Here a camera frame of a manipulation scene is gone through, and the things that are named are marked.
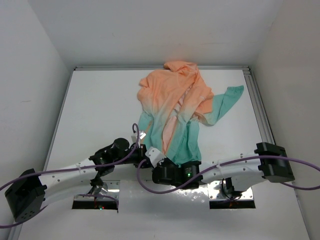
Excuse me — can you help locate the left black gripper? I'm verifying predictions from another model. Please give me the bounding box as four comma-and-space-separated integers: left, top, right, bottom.
113, 143, 154, 169

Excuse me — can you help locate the orange and teal jacket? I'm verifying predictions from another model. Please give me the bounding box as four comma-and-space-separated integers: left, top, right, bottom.
137, 61, 244, 165

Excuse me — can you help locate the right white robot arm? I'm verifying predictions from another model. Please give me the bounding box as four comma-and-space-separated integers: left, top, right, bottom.
152, 152, 295, 199

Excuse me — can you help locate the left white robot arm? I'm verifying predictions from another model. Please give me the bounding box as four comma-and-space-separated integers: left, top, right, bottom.
5, 138, 149, 223

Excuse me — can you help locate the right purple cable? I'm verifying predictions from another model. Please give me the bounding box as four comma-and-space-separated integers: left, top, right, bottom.
136, 154, 320, 195

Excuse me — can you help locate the purple cable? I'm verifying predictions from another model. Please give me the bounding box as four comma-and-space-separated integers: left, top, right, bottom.
0, 122, 141, 229
136, 154, 320, 195

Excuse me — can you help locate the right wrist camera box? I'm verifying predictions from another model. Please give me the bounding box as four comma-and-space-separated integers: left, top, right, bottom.
145, 147, 166, 168

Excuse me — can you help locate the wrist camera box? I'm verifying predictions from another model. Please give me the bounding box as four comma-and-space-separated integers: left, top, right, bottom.
145, 147, 166, 168
131, 130, 147, 145

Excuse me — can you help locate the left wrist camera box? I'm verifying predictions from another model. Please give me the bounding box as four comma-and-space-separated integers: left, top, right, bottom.
131, 130, 147, 145

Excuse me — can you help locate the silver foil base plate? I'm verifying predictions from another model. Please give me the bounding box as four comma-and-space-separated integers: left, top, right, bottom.
72, 179, 256, 210

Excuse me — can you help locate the aluminium frame rail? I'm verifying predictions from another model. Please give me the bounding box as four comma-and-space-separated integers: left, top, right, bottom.
73, 65, 295, 180

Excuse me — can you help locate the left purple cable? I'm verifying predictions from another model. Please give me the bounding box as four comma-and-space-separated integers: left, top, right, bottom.
0, 122, 141, 229

